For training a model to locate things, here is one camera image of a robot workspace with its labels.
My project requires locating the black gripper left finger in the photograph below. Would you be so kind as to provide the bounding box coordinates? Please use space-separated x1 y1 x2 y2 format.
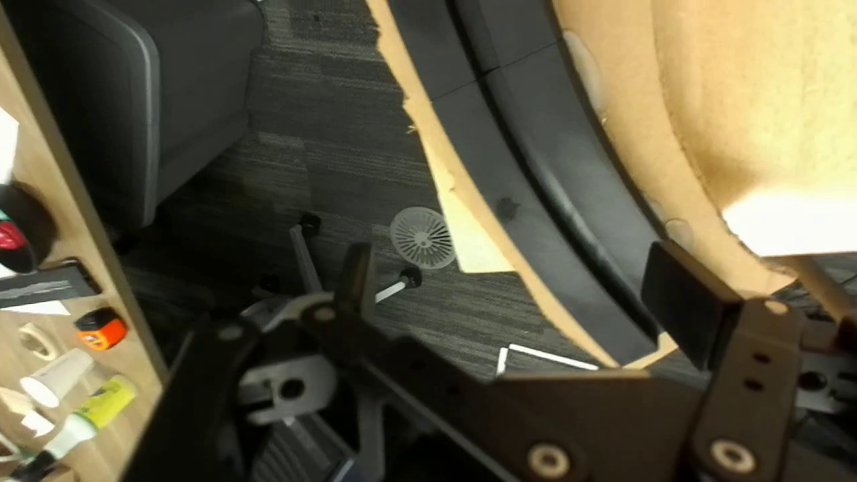
334 245 372 317

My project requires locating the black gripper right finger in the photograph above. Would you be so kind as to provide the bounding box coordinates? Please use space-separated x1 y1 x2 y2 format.
639 241 741 369

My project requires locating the curved black board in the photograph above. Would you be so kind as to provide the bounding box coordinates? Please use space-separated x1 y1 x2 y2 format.
392 0 662 365

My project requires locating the orange black small tool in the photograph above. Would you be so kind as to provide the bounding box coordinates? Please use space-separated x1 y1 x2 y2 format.
76 308 129 352

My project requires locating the grey office chair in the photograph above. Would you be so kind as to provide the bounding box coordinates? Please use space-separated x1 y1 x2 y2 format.
3 0 262 230

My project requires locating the long wooden office table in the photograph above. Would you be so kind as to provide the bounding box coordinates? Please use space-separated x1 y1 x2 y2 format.
0 11 164 482

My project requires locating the green glue bottle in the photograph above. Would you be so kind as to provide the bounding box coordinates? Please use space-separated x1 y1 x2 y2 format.
14 375 136 482

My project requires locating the white paper cup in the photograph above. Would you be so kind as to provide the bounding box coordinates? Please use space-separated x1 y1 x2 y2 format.
19 348 93 408

